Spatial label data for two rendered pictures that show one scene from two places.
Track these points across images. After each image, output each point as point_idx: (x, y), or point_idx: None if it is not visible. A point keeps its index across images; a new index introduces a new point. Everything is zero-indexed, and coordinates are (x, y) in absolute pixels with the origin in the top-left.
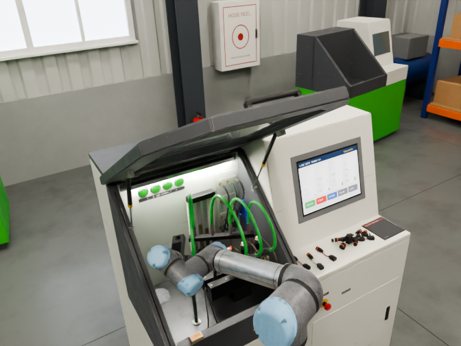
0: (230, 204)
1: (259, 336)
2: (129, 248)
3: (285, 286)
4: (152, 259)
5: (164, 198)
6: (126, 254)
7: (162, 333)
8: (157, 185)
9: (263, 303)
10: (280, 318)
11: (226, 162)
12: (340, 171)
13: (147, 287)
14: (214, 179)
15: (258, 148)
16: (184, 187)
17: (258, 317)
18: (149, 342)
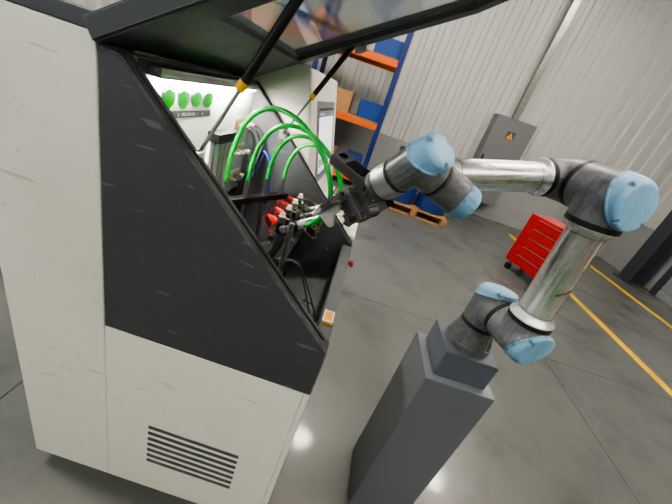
0: (279, 147)
1: (620, 219)
2: (214, 194)
3: (603, 165)
4: (441, 153)
5: (188, 125)
6: (171, 217)
7: (309, 326)
8: (187, 90)
9: (625, 178)
10: (657, 186)
11: (252, 89)
12: (328, 133)
13: (265, 260)
14: (233, 114)
15: (295, 77)
16: (209, 113)
17: (632, 194)
18: (209, 373)
